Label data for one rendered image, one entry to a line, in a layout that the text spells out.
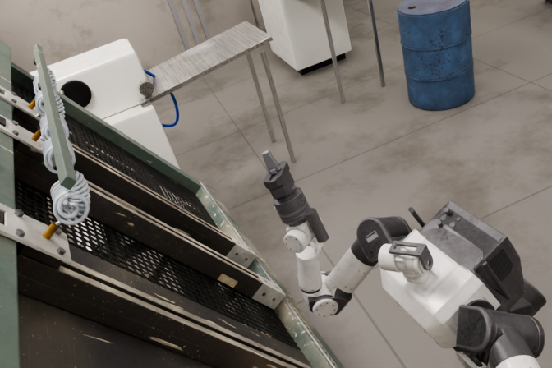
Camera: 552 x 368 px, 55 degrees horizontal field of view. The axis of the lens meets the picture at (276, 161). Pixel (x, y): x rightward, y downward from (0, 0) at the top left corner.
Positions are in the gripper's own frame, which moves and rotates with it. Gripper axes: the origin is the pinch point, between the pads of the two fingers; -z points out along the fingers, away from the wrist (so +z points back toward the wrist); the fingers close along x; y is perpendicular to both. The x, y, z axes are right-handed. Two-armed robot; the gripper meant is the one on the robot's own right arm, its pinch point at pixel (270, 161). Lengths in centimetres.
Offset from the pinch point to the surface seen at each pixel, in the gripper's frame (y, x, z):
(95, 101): 170, -194, -20
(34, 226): 28, 53, -21
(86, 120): 101, -79, -22
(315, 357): 18, -4, 71
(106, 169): 61, -19, -11
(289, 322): 28, -19, 66
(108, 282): 26, 47, -3
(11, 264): 22, 67, -21
